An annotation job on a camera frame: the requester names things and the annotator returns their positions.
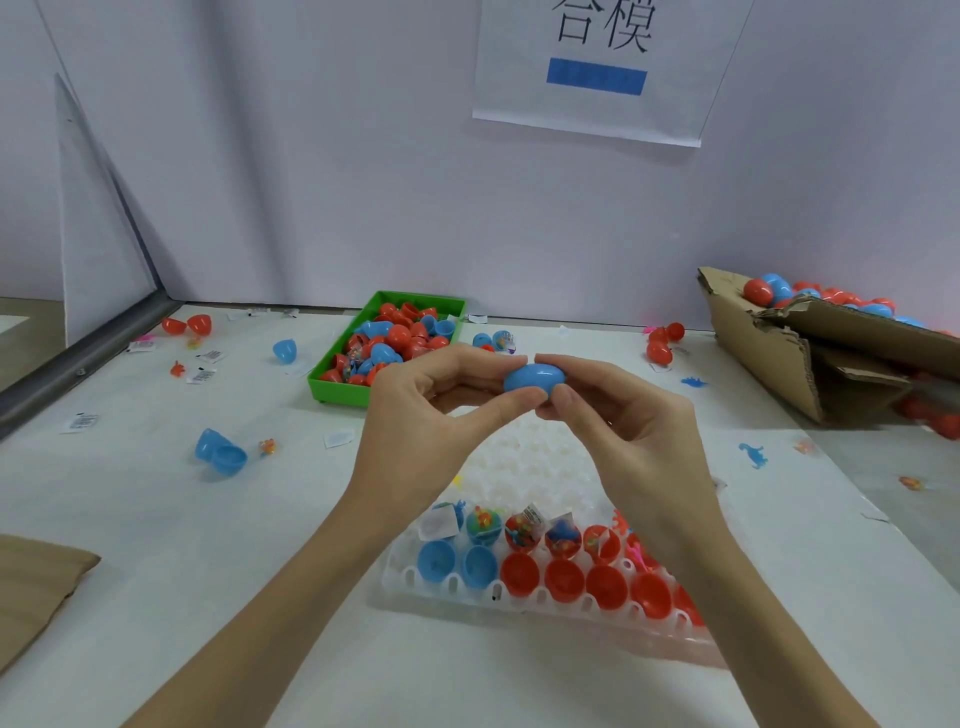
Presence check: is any person's right hand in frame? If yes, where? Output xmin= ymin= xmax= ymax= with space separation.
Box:
xmin=534 ymin=354 xmax=725 ymax=575

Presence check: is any person's left hand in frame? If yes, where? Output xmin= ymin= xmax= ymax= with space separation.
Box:
xmin=342 ymin=345 xmax=551 ymax=560

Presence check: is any cardboard box of capsules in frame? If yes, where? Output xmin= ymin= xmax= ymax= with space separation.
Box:
xmin=697 ymin=267 xmax=960 ymax=426

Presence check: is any pile of finished eggs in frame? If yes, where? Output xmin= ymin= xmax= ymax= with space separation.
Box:
xmin=742 ymin=271 xmax=960 ymax=329

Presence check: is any person's right forearm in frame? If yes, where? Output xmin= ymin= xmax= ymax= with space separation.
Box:
xmin=660 ymin=517 xmax=879 ymax=728

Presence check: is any person's left forearm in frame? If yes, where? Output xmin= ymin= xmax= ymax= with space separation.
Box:
xmin=127 ymin=517 xmax=437 ymax=728

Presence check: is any green plastic tray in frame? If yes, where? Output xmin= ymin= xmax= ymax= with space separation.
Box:
xmin=307 ymin=291 xmax=468 ymax=410

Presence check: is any clear plastic egg tray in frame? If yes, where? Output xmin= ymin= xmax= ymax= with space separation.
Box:
xmin=375 ymin=393 xmax=737 ymax=669

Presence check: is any clear triangular panel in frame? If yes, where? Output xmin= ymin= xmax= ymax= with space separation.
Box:
xmin=52 ymin=75 xmax=159 ymax=347

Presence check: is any white paper sign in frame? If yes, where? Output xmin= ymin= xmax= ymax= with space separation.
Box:
xmin=472 ymin=0 xmax=756 ymax=149

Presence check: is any flat brown cardboard sheet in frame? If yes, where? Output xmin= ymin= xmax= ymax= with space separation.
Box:
xmin=0 ymin=534 xmax=102 ymax=677

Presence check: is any grey metal rail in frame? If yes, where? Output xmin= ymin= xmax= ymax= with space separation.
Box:
xmin=0 ymin=292 xmax=179 ymax=440

